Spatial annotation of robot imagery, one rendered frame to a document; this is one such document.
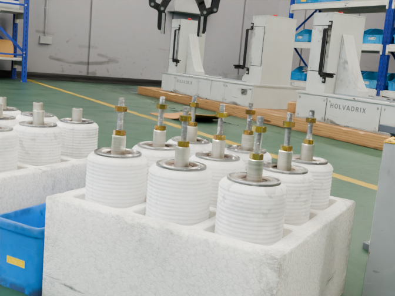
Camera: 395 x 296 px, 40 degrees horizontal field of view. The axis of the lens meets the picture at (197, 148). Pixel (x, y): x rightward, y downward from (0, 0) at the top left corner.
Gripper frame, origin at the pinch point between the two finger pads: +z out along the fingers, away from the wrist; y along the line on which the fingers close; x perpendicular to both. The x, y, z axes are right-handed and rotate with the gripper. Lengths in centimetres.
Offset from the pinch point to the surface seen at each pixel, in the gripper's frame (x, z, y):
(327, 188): 18.8, 23.3, -25.3
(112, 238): 29.9, 28.3, 10.6
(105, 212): 28.5, 25.0, 11.8
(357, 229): -24, 51, -54
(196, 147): 4.9, 21.5, -4.2
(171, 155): 13.9, 20.4, 1.3
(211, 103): -346, 88, -67
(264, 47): -316, 34, -99
